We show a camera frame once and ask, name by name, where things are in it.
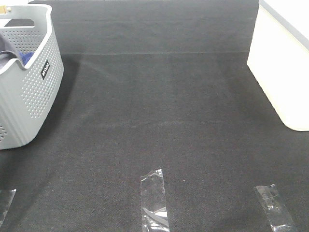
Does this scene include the grey microfibre towel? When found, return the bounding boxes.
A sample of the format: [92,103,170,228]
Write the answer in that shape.
[0,34,25,74]

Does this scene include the blue towel in basket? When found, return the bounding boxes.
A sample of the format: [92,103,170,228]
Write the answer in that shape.
[19,52,34,66]

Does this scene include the black felt table mat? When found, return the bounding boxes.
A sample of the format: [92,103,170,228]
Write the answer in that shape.
[0,0,309,232]

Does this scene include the clear tape strip middle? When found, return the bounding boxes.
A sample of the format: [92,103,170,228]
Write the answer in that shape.
[140,169,170,232]

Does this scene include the clear tape strip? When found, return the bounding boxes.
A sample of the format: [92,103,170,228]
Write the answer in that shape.
[0,189,16,227]
[140,169,170,232]
[254,184,298,232]

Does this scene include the grey perforated laundry basket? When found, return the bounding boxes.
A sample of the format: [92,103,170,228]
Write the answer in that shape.
[0,3,64,150]

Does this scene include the cream white storage basket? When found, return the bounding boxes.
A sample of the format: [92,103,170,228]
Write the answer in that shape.
[247,0,309,131]

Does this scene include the clear tape strip left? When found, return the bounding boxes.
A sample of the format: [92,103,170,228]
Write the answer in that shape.
[0,189,16,227]

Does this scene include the clear tape strip right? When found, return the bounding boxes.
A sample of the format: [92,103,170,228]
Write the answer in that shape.
[254,184,298,232]

